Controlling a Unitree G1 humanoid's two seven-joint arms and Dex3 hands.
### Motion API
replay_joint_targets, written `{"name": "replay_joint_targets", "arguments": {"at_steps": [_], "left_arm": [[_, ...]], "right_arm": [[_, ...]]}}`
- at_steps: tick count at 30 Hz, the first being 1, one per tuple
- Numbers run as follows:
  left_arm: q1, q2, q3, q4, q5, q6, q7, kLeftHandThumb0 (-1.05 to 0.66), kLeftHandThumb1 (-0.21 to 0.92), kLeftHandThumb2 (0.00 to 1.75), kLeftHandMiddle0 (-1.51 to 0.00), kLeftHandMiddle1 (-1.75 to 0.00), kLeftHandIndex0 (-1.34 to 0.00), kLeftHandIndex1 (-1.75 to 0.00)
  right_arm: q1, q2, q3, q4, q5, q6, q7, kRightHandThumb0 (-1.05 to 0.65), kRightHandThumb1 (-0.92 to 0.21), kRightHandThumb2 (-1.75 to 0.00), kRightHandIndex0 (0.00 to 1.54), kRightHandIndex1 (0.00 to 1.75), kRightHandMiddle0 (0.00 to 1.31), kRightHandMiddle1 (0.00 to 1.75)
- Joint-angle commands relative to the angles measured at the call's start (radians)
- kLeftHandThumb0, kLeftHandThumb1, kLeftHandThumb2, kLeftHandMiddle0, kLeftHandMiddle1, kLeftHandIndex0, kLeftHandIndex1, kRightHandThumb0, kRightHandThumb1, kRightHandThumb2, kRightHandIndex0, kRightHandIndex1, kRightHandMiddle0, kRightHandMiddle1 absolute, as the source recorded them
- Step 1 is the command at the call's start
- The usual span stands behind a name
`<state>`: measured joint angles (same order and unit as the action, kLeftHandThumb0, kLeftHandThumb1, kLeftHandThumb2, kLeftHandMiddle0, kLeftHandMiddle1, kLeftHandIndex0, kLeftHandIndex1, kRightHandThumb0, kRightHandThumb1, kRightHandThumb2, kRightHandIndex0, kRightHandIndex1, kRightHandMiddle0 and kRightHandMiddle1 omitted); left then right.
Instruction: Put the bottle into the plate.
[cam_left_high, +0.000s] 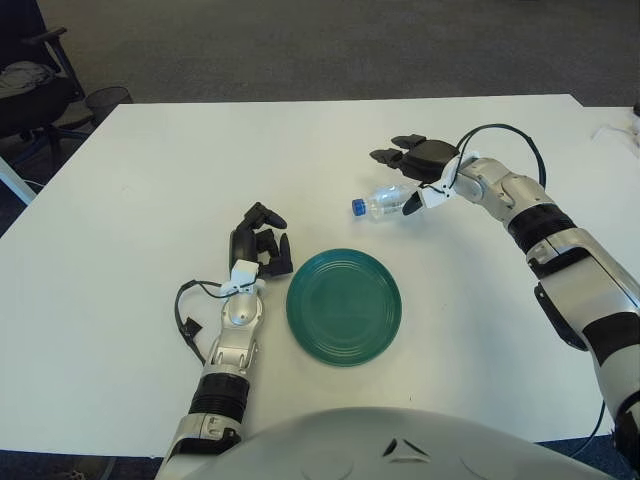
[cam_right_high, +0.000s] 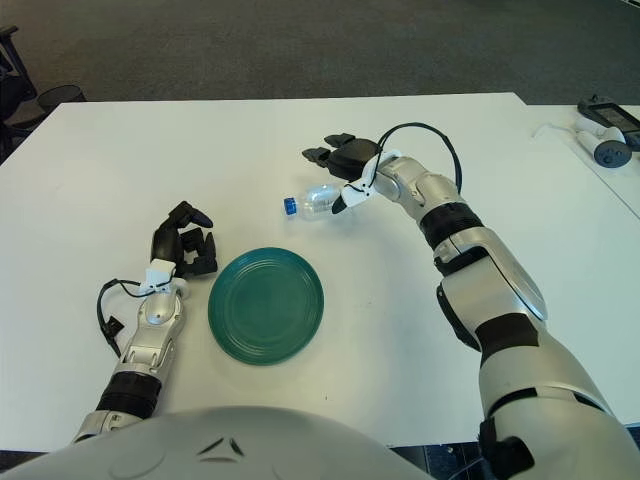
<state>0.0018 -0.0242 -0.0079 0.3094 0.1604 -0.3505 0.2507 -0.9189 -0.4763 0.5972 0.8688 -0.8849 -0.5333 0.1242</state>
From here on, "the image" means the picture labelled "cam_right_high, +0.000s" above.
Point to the green round plate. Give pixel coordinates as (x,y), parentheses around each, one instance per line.
(265,305)

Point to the black office chair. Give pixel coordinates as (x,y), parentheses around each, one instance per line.
(15,90)

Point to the black handheld device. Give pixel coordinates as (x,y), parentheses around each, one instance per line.
(607,116)

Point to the clear plastic water bottle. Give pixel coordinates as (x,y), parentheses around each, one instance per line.
(315,200)

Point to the white grey handheld controller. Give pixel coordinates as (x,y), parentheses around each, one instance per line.
(610,152)

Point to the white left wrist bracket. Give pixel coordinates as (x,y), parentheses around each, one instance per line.
(160,270)

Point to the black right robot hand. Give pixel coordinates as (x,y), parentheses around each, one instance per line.
(350,155)

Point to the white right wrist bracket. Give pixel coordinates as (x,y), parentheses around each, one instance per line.
(355,195)

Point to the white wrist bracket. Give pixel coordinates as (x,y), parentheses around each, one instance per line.
(160,270)
(355,195)

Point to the black mesh wastebasket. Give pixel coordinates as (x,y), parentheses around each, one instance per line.
(60,95)

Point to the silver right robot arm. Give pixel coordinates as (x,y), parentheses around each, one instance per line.
(500,280)

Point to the grey robot torso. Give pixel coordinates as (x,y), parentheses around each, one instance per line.
(200,450)

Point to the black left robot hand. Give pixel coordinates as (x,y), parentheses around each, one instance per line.
(167,245)

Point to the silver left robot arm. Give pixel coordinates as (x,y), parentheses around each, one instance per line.
(150,345)

